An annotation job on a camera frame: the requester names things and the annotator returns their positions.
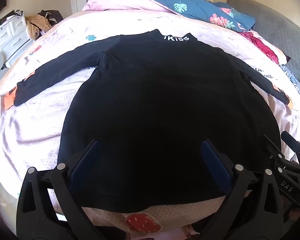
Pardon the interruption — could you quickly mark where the red and cream pillow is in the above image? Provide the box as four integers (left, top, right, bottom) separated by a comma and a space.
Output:
239, 30, 290, 65

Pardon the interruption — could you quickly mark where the tan fuzzy garment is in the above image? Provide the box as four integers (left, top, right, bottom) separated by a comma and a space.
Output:
25, 15, 52, 40

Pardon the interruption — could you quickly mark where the grey quilted headboard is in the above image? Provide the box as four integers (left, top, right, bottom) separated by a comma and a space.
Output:
228, 0, 300, 82

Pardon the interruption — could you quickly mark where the black IKISS long-sleeve shirt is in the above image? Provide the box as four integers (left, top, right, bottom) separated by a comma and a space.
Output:
14, 30, 289, 213

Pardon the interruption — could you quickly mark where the pink strawberry print quilt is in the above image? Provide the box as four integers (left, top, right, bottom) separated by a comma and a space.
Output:
0, 10, 300, 230

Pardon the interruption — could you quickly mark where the blue floral duvet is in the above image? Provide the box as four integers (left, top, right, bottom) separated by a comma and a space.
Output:
82, 0, 256, 33

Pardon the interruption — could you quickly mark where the blue patterned pillow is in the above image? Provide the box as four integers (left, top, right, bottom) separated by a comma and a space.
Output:
280, 65, 300, 94

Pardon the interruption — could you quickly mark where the black bag on floor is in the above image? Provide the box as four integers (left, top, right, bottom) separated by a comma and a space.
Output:
38, 10, 64, 26

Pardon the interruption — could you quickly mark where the white drawer cabinet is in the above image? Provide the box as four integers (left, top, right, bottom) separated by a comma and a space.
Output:
0, 10, 33, 68

